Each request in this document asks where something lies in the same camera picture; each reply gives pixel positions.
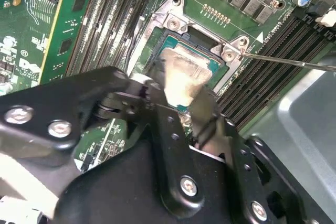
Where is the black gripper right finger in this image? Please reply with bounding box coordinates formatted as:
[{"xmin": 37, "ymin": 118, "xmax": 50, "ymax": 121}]
[{"xmin": 208, "ymin": 91, "xmax": 309, "ymax": 224}]

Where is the thin metal locking lever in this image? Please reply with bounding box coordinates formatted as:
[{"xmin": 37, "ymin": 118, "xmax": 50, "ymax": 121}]
[{"xmin": 240, "ymin": 52, "xmax": 336, "ymax": 72}]

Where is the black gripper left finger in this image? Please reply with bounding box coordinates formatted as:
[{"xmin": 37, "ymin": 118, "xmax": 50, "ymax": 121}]
[{"xmin": 0, "ymin": 66, "xmax": 206, "ymax": 220}]

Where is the silver CPU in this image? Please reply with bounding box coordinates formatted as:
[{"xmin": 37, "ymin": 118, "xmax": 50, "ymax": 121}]
[{"xmin": 157, "ymin": 36, "xmax": 223, "ymax": 113}]

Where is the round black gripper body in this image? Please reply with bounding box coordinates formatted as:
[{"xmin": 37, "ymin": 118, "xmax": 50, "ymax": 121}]
[{"xmin": 54, "ymin": 137, "xmax": 250, "ymax": 224}]

